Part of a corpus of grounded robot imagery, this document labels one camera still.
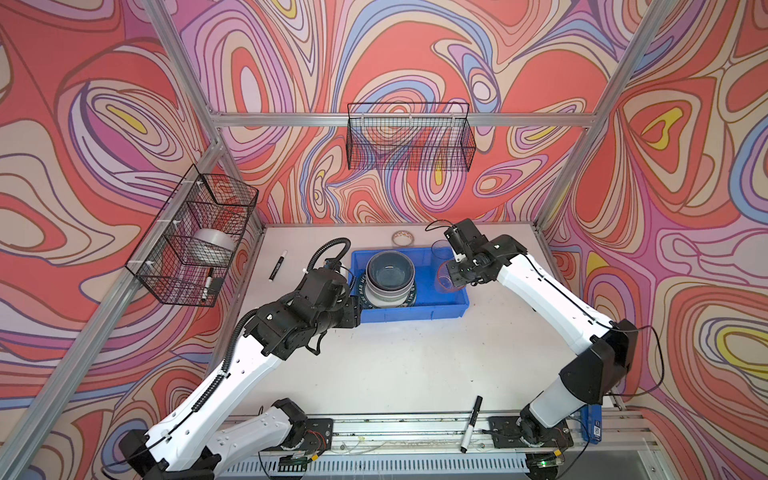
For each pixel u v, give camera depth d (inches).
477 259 21.6
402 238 45.3
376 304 36.6
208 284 28.4
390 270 36.7
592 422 28.4
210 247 27.9
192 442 14.6
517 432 28.4
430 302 37.6
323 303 19.7
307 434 28.8
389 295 34.6
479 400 30.9
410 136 37.8
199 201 29.1
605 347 16.4
